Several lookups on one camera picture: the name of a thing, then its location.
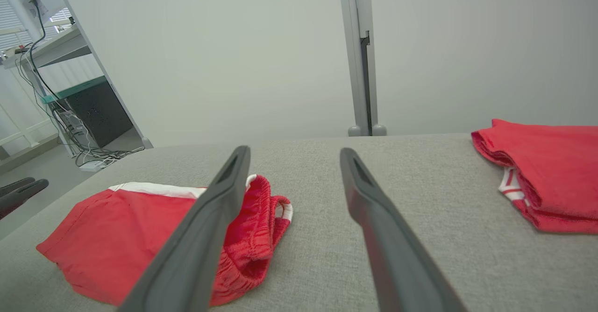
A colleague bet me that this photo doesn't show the red basketball jersey shirt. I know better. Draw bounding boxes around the red basketball jersey shirt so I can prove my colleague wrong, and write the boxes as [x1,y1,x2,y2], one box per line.
[471,119,598,235]

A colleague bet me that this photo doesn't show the white desk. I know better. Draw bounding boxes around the white desk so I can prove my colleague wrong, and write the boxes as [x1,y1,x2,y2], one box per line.
[0,25,92,70]

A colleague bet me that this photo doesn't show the grey partition edge frame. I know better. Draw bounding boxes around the grey partition edge frame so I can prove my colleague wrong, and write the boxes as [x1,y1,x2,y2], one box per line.
[49,0,154,149]

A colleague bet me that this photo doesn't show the grey partition post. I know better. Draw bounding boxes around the grey partition post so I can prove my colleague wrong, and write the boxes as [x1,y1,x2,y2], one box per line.
[337,0,378,136]

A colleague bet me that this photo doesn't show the tangled floor cables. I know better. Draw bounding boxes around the tangled floor cables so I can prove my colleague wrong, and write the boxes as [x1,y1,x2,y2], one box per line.
[44,104,146,169]

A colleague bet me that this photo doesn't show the black hanging cable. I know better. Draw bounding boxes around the black hanging cable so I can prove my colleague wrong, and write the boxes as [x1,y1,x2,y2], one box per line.
[27,0,62,102]

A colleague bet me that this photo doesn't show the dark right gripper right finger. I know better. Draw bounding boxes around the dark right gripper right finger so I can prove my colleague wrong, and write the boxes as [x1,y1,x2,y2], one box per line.
[340,148,468,312]

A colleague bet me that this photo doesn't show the black computer tower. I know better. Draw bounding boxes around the black computer tower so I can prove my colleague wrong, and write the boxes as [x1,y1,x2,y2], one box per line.
[56,82,134,148]

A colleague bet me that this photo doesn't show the red white-striped shorts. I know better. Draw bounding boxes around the red white-striped shorts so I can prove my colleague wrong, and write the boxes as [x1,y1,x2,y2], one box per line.
[36,174,294,308]

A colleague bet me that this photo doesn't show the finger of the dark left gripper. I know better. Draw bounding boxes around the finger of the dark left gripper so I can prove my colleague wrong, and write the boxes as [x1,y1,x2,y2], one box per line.
[0,177,36,198]
[0,179,50,220]

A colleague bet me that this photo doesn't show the green-edged shelf board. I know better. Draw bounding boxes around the green-edged shelf board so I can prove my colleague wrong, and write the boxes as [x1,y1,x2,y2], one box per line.
[40,75,109,105]

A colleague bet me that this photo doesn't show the white power strip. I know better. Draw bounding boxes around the white power strip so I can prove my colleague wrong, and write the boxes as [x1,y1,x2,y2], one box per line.
[78,159,113,172]

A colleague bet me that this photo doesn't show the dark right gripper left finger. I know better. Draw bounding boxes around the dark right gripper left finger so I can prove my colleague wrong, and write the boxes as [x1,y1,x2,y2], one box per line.
[117,145,251,312]

